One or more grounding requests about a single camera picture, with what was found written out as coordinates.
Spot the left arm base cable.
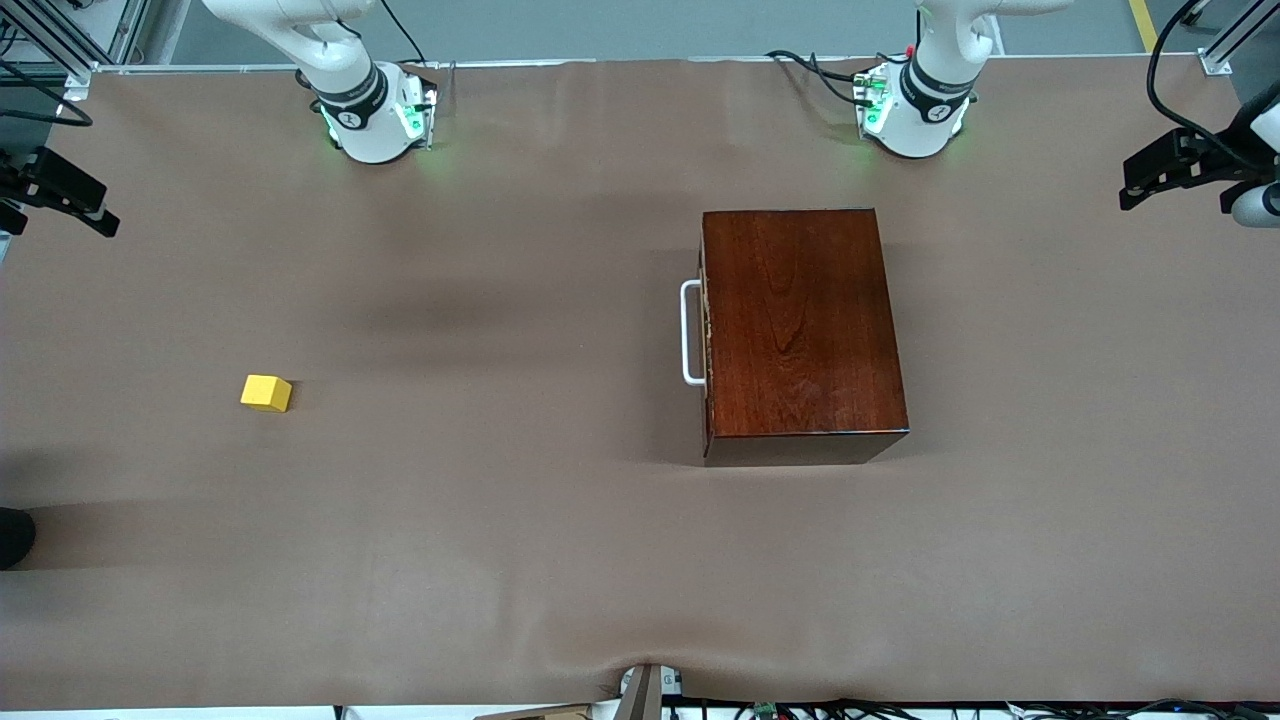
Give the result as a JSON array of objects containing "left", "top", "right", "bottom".
[{"left": 765, "top": 48, "right": 906, "bottom": 109}]

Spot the aluminium frame profile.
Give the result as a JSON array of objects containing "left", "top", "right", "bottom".
[
  {"left": 1195, "top": 0, "right": 1280, "bottom": 76},
  {"left": 0, "top": 0, "right": 151, "bottom": 101}
]

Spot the cardboard piece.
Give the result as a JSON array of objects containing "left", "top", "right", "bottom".
[{"left": 475, "top": 703, "right": 591, "bottom": 720}]

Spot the dark brown wooden cabinet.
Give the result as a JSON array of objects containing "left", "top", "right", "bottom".
[{"left": 700, "top": 208, "right": 911, "bottom": 468}]

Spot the white drawer handle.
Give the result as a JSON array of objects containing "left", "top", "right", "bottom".
[{"left": 680, "top": 280, "right": 707, "bottom": 387}]

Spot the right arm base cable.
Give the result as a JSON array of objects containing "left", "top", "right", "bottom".
[{"left": 378, "top": 0, "right": 431, "bottom": 66}]

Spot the yellow block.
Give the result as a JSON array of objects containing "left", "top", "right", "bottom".
[{"left": 240, "top": 374, "right": 294, "bottom": 414}]

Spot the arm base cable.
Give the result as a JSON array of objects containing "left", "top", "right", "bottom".
[
  {"left": 765, "top": 48, "right": 906, "bottom": 109},
  {"left": 378, "top": 0, "right": 431, "bottom": 66}
]

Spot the brown table cover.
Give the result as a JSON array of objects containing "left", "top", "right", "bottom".
[{"left": 0, "top": 55, "right": 1280, "bottom": 713}]

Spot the grey metal bracket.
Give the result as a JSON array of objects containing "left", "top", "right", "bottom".
[{"left": 612, "top": 663, "right": 686, "bottom": 720}]

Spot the black shoe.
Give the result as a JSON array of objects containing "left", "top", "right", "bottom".
[{"left": 0, "top": 508, "right": 37, "bottom": 571}]

